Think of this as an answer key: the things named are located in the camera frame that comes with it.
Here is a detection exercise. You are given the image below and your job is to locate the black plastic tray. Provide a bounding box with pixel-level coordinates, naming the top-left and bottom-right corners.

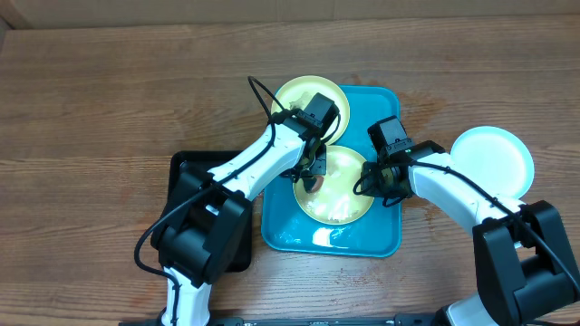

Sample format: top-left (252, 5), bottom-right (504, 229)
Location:
top-left (167, 150), bottom-right (252, 273)

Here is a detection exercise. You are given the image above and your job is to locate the yellow-green plate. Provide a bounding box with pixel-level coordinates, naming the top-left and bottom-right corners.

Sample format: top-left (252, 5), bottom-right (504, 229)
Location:
top-left (293, 145), bottom-right (373, 225)
top-left (275, 75), bottom-right (350, 145)

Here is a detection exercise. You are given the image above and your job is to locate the green orange scrub sponge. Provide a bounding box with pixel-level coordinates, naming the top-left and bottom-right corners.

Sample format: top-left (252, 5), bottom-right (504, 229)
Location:
top-left (303, 176), bottom-right (324, 193)

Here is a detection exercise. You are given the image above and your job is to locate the light blue plate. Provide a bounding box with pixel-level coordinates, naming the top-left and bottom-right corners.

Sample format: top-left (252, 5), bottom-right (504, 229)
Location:
top-left (450, 126), bottom-right (535, 198)

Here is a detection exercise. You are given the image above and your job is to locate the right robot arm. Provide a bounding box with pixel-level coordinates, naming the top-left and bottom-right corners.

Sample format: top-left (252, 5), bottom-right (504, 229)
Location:
top-left (353, 116), bottom-right (579, 325)

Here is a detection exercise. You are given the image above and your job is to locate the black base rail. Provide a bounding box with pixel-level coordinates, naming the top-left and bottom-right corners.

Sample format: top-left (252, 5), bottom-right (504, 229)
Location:
top-left (118, 312), bottom-right (445, 326)

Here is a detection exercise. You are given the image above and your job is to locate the teal plastic tray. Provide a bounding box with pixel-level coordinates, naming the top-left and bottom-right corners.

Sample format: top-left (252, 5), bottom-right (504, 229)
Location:
top-left (261, 84), bottom-right (401, 258)

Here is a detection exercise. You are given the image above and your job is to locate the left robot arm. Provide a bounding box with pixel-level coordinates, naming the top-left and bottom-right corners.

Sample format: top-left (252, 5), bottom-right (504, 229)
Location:
top-left (151, 93), bottom-right (342, 325)

